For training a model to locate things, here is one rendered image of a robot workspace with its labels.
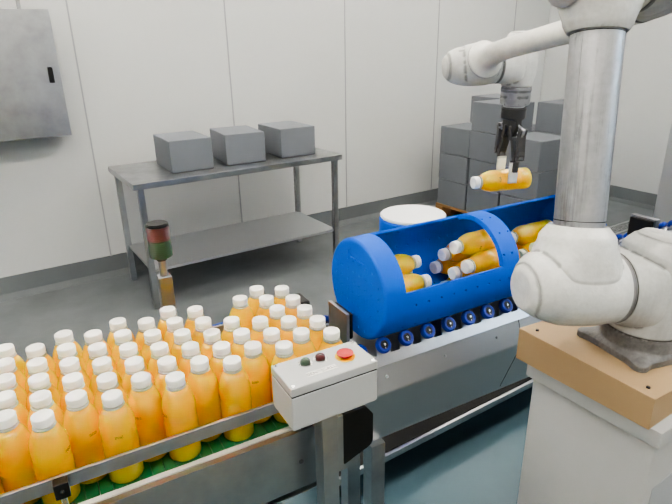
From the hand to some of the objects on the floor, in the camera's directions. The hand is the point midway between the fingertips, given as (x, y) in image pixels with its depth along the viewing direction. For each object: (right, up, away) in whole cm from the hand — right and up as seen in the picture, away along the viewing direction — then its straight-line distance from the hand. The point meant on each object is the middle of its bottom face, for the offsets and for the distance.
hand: (506, 170), depth 176 cm
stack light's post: (-103, -135, +23) cm, 171 cm away
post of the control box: (-55, -152, -22) cm, 163 cm away
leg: (-42, -140, +8) cm, 146 cm away
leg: (-49, -136, +20) cm, 146 cm away
